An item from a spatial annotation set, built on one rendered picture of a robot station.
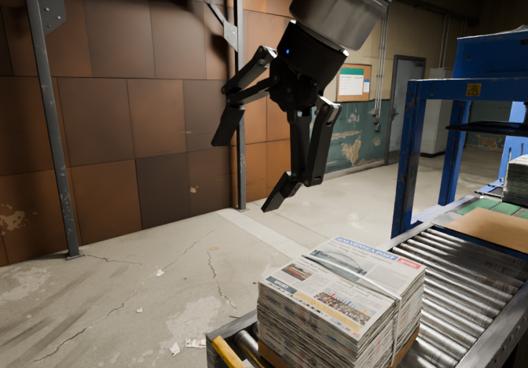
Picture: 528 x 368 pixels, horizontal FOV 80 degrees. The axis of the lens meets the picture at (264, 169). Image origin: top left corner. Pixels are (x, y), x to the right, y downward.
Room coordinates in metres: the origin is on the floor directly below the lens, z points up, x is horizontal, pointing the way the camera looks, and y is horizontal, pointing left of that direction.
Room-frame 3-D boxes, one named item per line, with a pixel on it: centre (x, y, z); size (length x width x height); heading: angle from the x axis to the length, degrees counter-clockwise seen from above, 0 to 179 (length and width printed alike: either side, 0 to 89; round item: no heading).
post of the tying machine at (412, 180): (1.75, -0.83, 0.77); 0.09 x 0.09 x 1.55; 38
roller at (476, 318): (1.01, -0.58, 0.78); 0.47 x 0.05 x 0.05; 38
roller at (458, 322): (0.97, -0.53, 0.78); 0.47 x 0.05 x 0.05; 38
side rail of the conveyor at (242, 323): (1.17, -0.37, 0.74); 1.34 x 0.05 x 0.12; 128
